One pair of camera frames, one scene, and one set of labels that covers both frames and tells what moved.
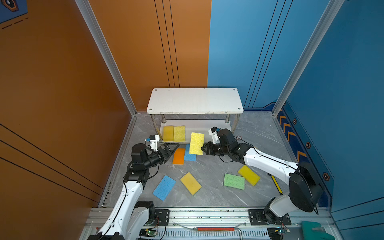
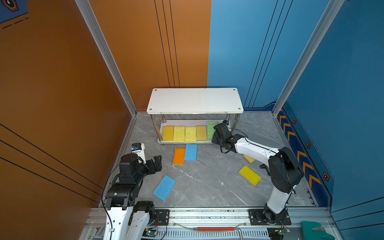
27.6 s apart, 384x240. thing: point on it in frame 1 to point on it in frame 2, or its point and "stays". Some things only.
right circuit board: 282,231 stays
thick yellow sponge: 168,133 stays
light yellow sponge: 179,133 stays
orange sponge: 178,158 stays
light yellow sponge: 196,143 to 190,134
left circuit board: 149,232 stays
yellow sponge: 249,175 stays
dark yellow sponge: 190,183 to 201,133
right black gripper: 209,151 to 213,140
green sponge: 233,181 to 210,130
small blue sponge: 189,157 stays
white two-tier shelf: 226,101 stays
